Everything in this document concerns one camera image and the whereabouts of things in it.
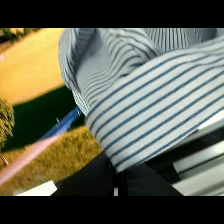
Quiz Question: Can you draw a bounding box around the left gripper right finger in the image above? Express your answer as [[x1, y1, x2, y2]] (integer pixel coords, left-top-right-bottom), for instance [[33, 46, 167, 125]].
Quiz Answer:
[[117, 162, 183, 197]]

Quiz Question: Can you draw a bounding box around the blue white striped shirt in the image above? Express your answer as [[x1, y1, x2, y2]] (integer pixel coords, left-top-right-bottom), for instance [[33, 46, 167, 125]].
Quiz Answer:
[[58, 28, 224, 174]]

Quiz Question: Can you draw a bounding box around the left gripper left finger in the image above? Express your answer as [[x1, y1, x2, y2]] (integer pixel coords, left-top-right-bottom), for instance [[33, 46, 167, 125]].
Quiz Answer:
[[52, 151, 117, 197]]

